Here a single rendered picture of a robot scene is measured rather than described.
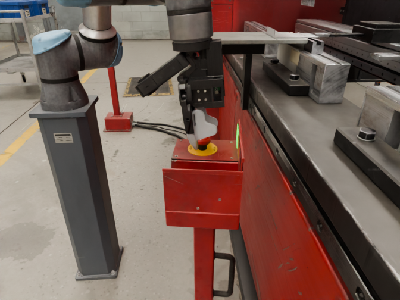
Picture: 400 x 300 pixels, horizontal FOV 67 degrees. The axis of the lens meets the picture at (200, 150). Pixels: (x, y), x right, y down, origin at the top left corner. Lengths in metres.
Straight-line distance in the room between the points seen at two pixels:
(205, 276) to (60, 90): 0.72
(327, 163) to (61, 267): 1.33
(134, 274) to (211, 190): 0.93
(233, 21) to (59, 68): 1.06
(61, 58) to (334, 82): 0.78
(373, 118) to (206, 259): 0.53
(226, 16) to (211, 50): 1.27
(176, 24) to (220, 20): 1.28
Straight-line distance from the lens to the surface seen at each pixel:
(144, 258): 1.54
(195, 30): 0.52
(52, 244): 1.74
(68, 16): 8.48
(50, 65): 1.06
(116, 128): 2.80
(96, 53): 1.07
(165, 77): 0.56
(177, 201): 0.64
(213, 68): 0.55
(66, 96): 1.07
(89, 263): 1.45
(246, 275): 1.40
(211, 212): 0.65
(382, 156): 0.51
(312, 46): 0.89
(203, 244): 0.81
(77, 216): 1.28
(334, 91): 0.80
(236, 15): 1.81
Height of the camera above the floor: 1.12
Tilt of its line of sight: 28 degrees down
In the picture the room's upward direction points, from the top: straight up
